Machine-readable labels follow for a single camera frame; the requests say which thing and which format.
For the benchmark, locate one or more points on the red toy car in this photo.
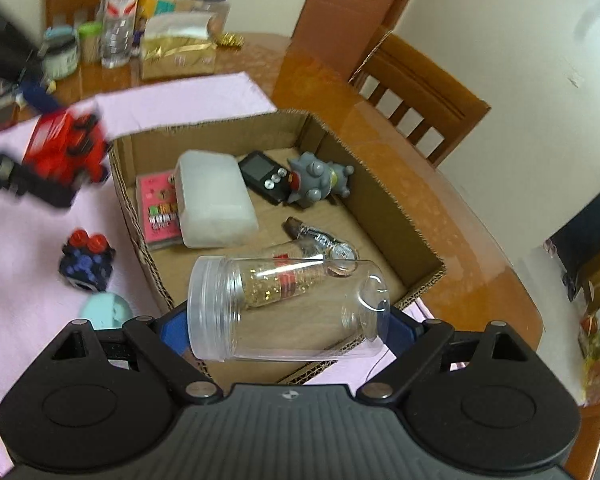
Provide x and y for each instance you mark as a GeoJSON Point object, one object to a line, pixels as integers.
{"type": "Point", "coordinates": [68, 148]}

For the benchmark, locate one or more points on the pink table cloth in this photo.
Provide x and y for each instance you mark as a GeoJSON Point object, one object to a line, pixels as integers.
{"type": "Point", "coordinates": [151, 127]}

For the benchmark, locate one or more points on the white translucent plastic box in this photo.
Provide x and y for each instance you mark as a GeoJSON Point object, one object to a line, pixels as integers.
{"type": "Point", "coordinates": [214, 206]}

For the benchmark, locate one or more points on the clear water bottle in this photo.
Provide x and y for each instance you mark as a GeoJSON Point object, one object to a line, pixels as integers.
{"type": "Point", "coordinates": [118, 25]}

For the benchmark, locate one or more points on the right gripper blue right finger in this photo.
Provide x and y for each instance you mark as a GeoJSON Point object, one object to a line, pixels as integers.
{"type": "Point", "coordinates": [401, 331]}

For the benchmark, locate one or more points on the black electronic device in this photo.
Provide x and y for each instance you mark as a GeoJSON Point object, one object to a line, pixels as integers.
{"type": "Point", "coordinates": [266, 177]}

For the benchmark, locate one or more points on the grey lidded tub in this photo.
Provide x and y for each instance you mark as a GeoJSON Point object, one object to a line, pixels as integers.
{"type": "Point", "coordinates": [60, 52]}

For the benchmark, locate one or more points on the black blue toy cube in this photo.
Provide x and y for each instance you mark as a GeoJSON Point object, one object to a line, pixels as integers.
{"type": "Point", "coordinates": [87, 261]}

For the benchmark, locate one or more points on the light blue round case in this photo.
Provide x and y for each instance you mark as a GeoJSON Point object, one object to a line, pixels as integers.
{"type": "Point", "coordinates": [106, 311]}

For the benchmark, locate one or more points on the pink card box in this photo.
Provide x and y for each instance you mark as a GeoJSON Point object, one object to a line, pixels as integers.
{"type": "Point", "coordinates": [157, 209]}

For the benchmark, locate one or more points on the small glitter bottle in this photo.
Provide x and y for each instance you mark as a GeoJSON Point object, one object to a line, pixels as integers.
{"type": "Point", "coordinates": [282, 272]}

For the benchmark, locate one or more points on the wooden chair left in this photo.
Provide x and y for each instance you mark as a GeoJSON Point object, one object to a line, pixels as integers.
{"type": "Point", "coordinates": [444, 104]}

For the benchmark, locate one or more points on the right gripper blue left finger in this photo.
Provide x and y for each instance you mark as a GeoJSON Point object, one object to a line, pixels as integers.
{"type": "Point", "coordinates": [173, 331]}

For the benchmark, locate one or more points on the gold tissue pack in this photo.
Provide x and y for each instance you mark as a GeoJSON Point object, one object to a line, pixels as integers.
{"type": "Point", "coordinates": [178, 44]}

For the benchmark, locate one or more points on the clear plastic jar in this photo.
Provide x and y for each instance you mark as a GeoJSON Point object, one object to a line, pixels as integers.
{"type": "Point", "coordinates": [340, 317]}

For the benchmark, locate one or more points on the grey toy figure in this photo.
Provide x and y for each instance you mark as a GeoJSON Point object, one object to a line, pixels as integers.
{"type": "Point", "coordinates": [311, 180]}

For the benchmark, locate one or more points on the gold hair clip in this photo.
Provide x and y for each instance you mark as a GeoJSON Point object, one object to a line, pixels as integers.
{"type": "Point", "coordinates": [230, 40]}

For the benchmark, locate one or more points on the wristwatch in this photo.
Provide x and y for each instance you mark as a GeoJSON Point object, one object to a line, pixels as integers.
{"type": "Point", "coordinates": [315, 243]}

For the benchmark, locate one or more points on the green cap toothpick holder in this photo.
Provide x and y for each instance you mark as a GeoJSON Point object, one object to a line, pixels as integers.
{"type": "Point", "coordinates": [89, 35]}

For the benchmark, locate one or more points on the large clear lidded jar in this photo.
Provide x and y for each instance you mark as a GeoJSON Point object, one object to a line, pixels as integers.
{"type": "Point", "coordinates": [218, 8]}

